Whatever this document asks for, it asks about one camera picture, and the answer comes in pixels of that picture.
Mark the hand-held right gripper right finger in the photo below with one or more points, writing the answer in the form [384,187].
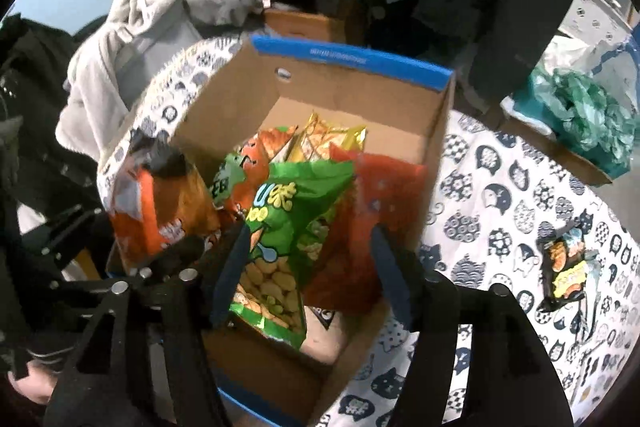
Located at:
[392,287]

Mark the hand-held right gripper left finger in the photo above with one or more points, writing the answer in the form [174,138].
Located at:
[227,287]

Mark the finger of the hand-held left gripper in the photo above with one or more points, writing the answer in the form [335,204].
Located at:
[60,234]
[172,254]

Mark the red snack bag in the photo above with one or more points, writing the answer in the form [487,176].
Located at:
[385,202]

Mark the orange and green snack bag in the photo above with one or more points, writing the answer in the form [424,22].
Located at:
[265,147]

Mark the yellow noodle snack bag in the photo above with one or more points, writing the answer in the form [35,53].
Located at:
[325,139]

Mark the person's left hand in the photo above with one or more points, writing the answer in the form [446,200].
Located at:
[27,387]

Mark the dark cloth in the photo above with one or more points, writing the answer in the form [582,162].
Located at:
[35,107]

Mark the cat-print bedsheet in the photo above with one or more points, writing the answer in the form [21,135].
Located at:
[500,207]

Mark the black snack packet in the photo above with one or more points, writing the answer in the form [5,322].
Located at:
[565,267]

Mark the light grey fleece garment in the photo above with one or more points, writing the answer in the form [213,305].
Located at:
[125,57]

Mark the green plastic bag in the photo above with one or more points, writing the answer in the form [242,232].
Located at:
[585,122]

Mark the small cardboard box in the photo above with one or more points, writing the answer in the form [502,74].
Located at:
[300,26]

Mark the blue and white plastic bag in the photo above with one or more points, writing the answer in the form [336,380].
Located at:
[600,54]

